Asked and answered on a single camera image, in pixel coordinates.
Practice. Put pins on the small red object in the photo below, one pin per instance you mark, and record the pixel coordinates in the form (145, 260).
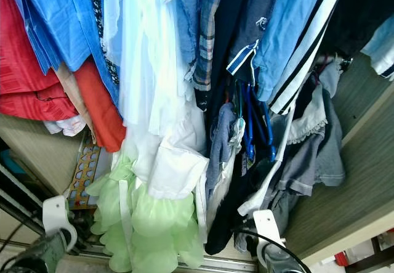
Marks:
(341, 259)

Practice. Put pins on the dark grey jacket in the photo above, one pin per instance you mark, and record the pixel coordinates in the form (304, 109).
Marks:
(258, 8)

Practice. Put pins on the wooden wardrobe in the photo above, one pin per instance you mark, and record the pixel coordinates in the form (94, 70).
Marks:
(357, 180)

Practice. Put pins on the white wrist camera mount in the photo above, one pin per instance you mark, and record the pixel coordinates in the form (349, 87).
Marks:
(56, 214)
(266, 227)

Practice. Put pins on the plaid checked shirt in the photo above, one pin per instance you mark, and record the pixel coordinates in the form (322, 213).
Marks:
(208, 39)

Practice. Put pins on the small white cloth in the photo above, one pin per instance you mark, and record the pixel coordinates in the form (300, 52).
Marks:
(64, 125)

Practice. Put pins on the white lace garment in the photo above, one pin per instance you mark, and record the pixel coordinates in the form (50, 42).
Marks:
(308, 119)

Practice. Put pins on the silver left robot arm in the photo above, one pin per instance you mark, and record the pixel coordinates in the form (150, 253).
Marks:
(37, 257)

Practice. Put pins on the wardrobe sliding door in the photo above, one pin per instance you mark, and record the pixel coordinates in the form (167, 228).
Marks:
(18, 199)

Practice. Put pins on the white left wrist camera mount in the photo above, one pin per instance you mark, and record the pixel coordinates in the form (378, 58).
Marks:
(56, 214)

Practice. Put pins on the red hanging garment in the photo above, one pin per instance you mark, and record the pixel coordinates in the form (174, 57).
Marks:
(24, 69)

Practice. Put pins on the yellow blue patterned mat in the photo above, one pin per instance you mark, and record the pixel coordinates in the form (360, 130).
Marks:
(85, 174)

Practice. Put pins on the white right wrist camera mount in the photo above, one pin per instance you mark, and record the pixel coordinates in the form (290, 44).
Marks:
(266, 227)

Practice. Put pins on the orange hanging garment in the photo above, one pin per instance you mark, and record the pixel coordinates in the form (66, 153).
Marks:
(101, 113)

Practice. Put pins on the blue denim shirt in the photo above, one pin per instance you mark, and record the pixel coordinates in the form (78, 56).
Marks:
(186, 8)

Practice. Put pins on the dark floral hanging garment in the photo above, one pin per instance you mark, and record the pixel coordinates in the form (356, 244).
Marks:
(98, 14)

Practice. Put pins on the blue plastic clothes hanger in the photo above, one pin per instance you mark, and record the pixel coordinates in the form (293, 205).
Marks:
(266, 125)

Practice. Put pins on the bright blue hanging shirt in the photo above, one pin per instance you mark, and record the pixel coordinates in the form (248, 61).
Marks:
(55, 20)

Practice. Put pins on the light blue striped garment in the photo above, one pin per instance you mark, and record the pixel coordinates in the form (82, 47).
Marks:
(289, 32)

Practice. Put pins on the beige hanging garment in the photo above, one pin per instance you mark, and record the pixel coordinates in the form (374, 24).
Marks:
(68, 82)

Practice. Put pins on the white sheer dress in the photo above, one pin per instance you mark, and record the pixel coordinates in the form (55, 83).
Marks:
(154, 100)

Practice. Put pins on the light green tulle dress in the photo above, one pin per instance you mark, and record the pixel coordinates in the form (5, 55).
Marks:
(148, 236)

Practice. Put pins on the blue-grey garment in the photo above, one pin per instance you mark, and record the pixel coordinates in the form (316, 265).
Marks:
(221, 137)

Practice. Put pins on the grey t-shirt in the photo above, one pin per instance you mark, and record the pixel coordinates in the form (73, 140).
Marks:
(314, 162)

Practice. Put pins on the black garment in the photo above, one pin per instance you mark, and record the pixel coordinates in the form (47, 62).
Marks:
(228, 224)

